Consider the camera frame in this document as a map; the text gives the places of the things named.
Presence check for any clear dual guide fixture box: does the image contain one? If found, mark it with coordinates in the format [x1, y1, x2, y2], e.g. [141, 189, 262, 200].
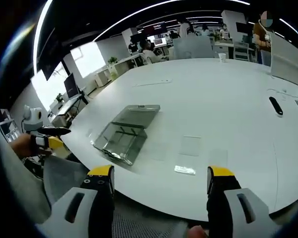
[90, 104, 161, 167]

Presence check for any small clear divider plate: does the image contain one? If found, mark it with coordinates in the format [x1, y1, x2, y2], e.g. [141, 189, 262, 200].
[174, 165, 197, 176]

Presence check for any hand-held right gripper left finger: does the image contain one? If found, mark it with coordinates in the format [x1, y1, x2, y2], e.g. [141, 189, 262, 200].
[36, 165, 115, 238]

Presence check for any person's right hand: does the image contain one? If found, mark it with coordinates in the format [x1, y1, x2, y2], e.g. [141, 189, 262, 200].
[188, 225, 210, 238]

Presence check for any grey office chair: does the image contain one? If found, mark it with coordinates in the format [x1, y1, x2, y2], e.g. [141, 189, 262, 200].
[172, 36, 215, 60]

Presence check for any black computer monitor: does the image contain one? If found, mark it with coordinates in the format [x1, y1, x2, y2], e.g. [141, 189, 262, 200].
[64, 72, 80, 99]

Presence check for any clear plastic divider sheet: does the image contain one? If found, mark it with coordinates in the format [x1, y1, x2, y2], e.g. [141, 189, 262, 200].
[179, 135, 202, 157]

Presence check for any grey mesh chair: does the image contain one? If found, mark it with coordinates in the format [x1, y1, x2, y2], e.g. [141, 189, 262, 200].
[42, 155, 90, 205]

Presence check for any person's left hand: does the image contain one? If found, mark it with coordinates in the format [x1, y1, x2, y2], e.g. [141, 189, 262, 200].
[10, 135, 53, 160]

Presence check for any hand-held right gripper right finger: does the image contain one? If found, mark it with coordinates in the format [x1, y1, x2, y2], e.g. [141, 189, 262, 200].
[206, 166, 282, 238]

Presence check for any white chair back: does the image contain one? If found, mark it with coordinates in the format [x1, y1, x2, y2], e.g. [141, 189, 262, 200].
[269, 32, 298, 88]

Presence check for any black oblong remote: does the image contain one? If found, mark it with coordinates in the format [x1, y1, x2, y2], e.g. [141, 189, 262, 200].
[268, 96, 284, 116]

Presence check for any wall-mounted black screen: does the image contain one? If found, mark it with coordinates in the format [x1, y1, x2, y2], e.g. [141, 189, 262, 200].
[36, 60, 63, 81]

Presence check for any white flat strip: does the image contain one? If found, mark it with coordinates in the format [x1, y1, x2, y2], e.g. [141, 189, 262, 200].
[136, 79, 172, 87]

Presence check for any person's grey sleeve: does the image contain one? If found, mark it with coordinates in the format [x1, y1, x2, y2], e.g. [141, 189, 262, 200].
[0, 123, 53, 225]

